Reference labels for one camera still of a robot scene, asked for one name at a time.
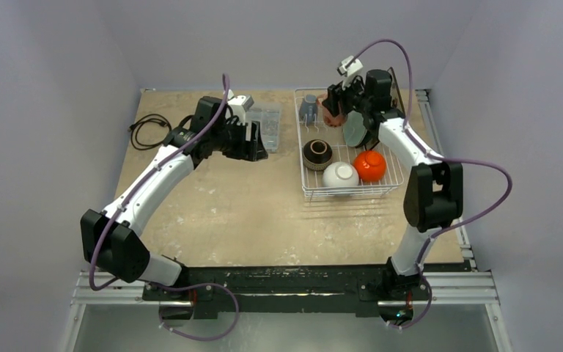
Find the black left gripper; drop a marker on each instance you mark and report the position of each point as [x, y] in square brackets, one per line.
[245, 148]

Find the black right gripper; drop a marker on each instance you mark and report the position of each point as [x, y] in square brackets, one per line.
[336, 98]

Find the pink flowered mug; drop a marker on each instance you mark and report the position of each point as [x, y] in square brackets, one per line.
[329, 119]

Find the grey printed mug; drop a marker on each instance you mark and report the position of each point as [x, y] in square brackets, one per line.
[308, 110]

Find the light green round plate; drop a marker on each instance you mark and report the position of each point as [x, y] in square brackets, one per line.
[355, 133]

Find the brown rimmed beige bowl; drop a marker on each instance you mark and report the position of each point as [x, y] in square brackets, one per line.
[317, 155]

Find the square floral plate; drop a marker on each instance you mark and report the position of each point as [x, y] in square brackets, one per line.
[396, 97]

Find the white bowl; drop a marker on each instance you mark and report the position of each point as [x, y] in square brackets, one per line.
[340, 179]

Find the orange bowl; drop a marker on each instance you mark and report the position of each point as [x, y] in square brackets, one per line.
[370, 165]

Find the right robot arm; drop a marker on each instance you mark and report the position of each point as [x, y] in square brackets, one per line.
[434, 194]

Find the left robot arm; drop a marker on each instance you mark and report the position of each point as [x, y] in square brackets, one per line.
[110, 237]

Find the clear plastic screw box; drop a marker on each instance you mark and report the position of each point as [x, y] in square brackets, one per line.
[268, 115]

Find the white wire dish rack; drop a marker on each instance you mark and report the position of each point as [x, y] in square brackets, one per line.
[312, 181]

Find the black table edge rail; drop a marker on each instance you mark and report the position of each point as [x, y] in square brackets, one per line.
[360, 290]

